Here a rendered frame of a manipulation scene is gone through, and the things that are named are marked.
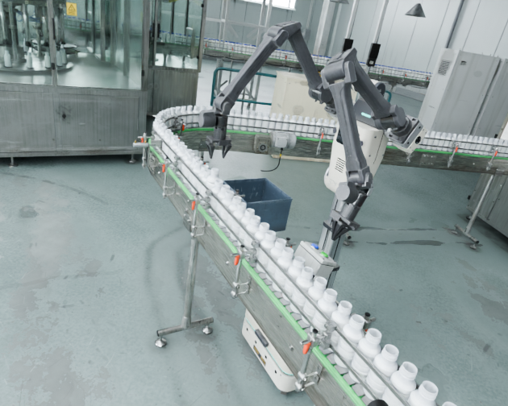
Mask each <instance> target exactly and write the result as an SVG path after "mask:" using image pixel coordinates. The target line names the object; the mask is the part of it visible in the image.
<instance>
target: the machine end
mask: <svg viewBox="0 0 508 406"><path fill-rule="evenodd" d="M507 121H508V113H507V116H506V118H505V120H504V123H503V124H502V128H501V130H500V131H499V133H498V134H495V136H494V138H495V139H500V137H501V135H502V132H503V130H504V128H505V126H506V123H507ZM489 177H490V174H488V173H481V174H480V177H479V179H478V181H477V184H476V186H475V188H474V190H473V193H472V195H468V198H467V199H469V201H468V204H467V206H466V209H468V210H469V211H471V212H472V215H473V212H474V210H475V208H476V206H477V203H478V201H479V199H480V197H481V194H482V193H483V190H484V188H485V186H486V184H487V181H488V179H489ZM472 215H471V216H472ZM471 216H466V218H467V219H468V220H469V221H470V219H471ZM477 216H478V217H479V218H480V219H482V220H483V221H485V222H487V223H488V224H489V225H491V226H492V227H493V228H495V229H496V230H498V231H499V232H501V233H502V234H504V235H505V236H506V237H507V238H508V176H506V175H502V176H495V177H494V179H493V183H492V184H491V186H490V188H489V191H488V193H487V195H486V197H485V200H484V202H483V204H482V206H481V208H480V211H479V213H478V215H477Z"/></svg>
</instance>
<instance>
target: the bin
mask: <svg viewBox="0 0 508 406"><path fill-rule="evenodd" d="M223 184H226V185H229V186H230V190H231V191H233V192H234V193H235V191H236V189H238V190H239V195H245V197H241V202H244V203H246V206H247V207H246V209H254V210H255V212H254V213H255V214H254V215H256V216H259V217H260V224H261V223H262V222H266V223H268V224H269V230H272V231H274V232H278V231H283V230H285V228H286V224H287V220H288V216H289V210H290V206H291V202H292V200H293V198H292V197H290V196H289V195H288V194H286V193H285V192H284V191H282V190H281V189H280V188H278V187H277V186H276V185H275V184H274V183H273V182H272V181H270V180H269V179H268V178H266V177H265V178H252V179H239V180H223Z"/></svg>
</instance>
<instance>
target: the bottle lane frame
mask: <svg viewBox="0 0 508 406"><path fill-rule="evenodd" d="M152 155H153V157H154V158H155V165H156V167H155V172H154V174H153V173H152V171H151V174H152V176H153V178H154V179H155V181H156V182H157V184H158V185H159V186H160V187H161V189H162V190H163V191H164V189H163V186H164V172H163V166H162V165H159V163H164V161H163V160H162V158H161V157H160V156H159V154H158V153H157V152H156V151H155V150H154V149H152ZM173 182H175V188H169V189H168V190H167V194H172V193H173V189H175V193H174V194H173V195H168V196H167V198H168V199H169V200H170V201H171V203H172V204H173V206H174V207H175V209H176V210H177V212H178V213H179V214H180V215H181V217H182V219H183V215H184V211H187V212H188V214H189V215H190V216H191V225H193V220H194V210H192V202H188V201H187V200H191V199H194V196H192V194H191V193H190V192H189V190H188V189H187V188H186V186H184V185H183V184H182V183H181V181H180V180H179V179H178V178H177V176H176V175H175V174H174V172H173V171H172V170H171V169H170V167H168V178H167V187H173ZM204 220H206V227H205V226H204ZM196 226H204V227H202V228H198V229H197V230H196V234H202V233H203V228H205V234H204V235H200V236H197V237H196V239H197V240H198V241H199V242H200V244H201V245H202V247H203V248H204V250H205V251H206V253H207V254H208V255H209V256H210V258H211V259H212V261H213V262H214V264H215V265H216V267H217V268H218V269H219V270H220V272H221V273H222V275H223V276H224V278H225V279H226V281H227V282H228V283H229V284H230V286H231V288H232V289H233V288H234V286H233V285H232V284H233V282H234V281H235V273H236V268H237V265H235V256H233V257H231V256H230V254H233V253H237V249H236V247H237V246H234V245H233V244H232V242H231V241H230V240H229V239H228V238H227V236H226V235H225V233H223V232H222V231H221V229H219V227H218V225H216V224H215V222H214V221H213V220H212V219H211V217H210V216H209V215H208V213H207V212H206V211H205V210H204V209H203V208H202V206H201V205H200V204H199V205H198V215H197V222H196ZM249 263H250V262H247V261H246V259H243V260H242V264H241V269H240V274H239V284H244V283H247V282H248V276H250V277H251V283H250V284H248V286H249V291H248V293H247V292H246V293H244V294H241V295H239V296H238V297H239V299H240V300H241V302H242V303H243V304H244V306H245V308H246V309H247V310H248V311H249V313H250V314H251V315H252V317H253V319H254V320H255V322H256V323H257V324H258V326H259V327H260V328H261V330H262V331H263V333H264V334H265V336H266V337H267V339H268V340H269V341H270V342H271V344H272V345H273V347H274V348H275V350H276V351H277V353H278V354H279V355H280V356H281V358H282V360H283V361H284V362H285V364H286V366H287V367H288V368H289V369H290V371H291V372H292V373H293V375H294V377H295V378H296V380H298V372H299V371H300V370H301V368H302V363H303V360H304V357H305V355H304V354H303V348H304V345H303V346H300V345H299V342H300V341H303V340H306V337H307V333H306V332H305V331H304V330H305V329H307V328H305V329H303V328H302V327H301V326H300V325H299V324H298V321H295V319H294V318H293V317H292V315H291V314H292V313H289V312H288V310H287V309H286V308H285V307H286V306H287V305H283V304H282V303H281V302H280V299H277V297H276V296H275V295H274V294H273V293H275V292H272V291H271V290H270V289H269V286H270V285H266V284H265V283H264V281H263V280H262V279H261V278H260V277H259V276H258V274H260V273H256V272H255V271H254V270H253V268H254V267H251V266H250V264H249ZM299 321H300V320H299ZM319 347H320V346H316V347H314V348H313V350H312V353H311V356H310V361H309V363H308V366H307V369H306V373H307V374H311V373H313V372H316V369H317V366H318V363H319V364H320V365H321V366H322V368H323V369H322V371H321V374H317V376H318V377H319V381H318V383H317V384H312V385H310V386H308V387H305V390H304V391H305V392H306V394H307V395H308V396H309V397H310V399H311V400H312V402H313V403H314V405H315V406H366V405H365V404H364V402H363V401H362V400H361V398H362V397H364V396H358V395H357V394H356V393H355V392H354V391H353V389H352V386H354V385H355V384H353V385H349V384H348V383H347V382H346V381H345V379H344V378H343V376H344V375H346V374H342V375H341V374H340V373H339V372H338V371H337V370H336V369H335V365H336V364H331V363H330V361H329V360H328V359H327V356H328V354H323V352H322V351H321V350H320V349H319Z"/></svg>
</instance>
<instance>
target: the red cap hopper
mask: <svg viewBox="0 0 508 406"><path fill-rule="evenodd" d="M265 4H266V0H263V2H262V7H261V13H260V23H259V25H255V24H250V23H241V22H236V21H231V20H228V19H229V11H230V5H231V0H223V10H222V18H221V26H220V33H219V42H220V43H221V40H223V43H225V41H226V39H227V29H228V30H229V32H230V33H231V34H232V35H235V37H236V38H238V37H239V36H238V35H237V34H236V32H235V30H234V29H233V27H232V26H231V24H236V25H241V26H246V27H255V28H256V29H255V30H253V31H252V32H251V33H249V34H248V35H247V38H248V37H249V36H250V35H252V34H253V33H254V32H255V31H257V30H258V34H257V35H256V36H255V37H253V38H252V40H254V39H256V38H257V41H256V48H258V46H260V36H261V34H262V33H263V32H264V35H265V33H266V32H267V31H268V29H269V21H270V16H271V10H272V5H273V0H269V7H268V12H267V18H266V23H265V27H263V26H262V25H263V19H264V9H265ZM226 5H227V8H226ZM225 12H226V15H225ZM230 23H231V24H230ZM223 26H224V30H223ZM262 29H264V30H262ZM219 62H220V65H219ZM218 67H223V61H222V59H217V63H216V68H218ZM222 74H223V70H219V71H217V73H216V79H215V87H214V96H215V97H217V96H218V95H219V93H220V92H222V90H220V88H221V87H222V86H223V85H225V84H226V83H227V82H228V80H226V81H224V82H223V83H222V84H221V80H222ZM218 77H219V79H218ZM260 77H261V76H260V75H257V81H256V90H255V96H254V97H253V96H252V89H253V83H254V78H255V76H254V77H253V78H252V79H251V83H250V89H249V90H248V89H247V87H246V92H247V93H246V94H245V95H246V96H248V99H247V98H245V99H244V100H248V101H254V102H257V98H258V92H259V87H260ZM217 84H218V87H217Z"/></svg>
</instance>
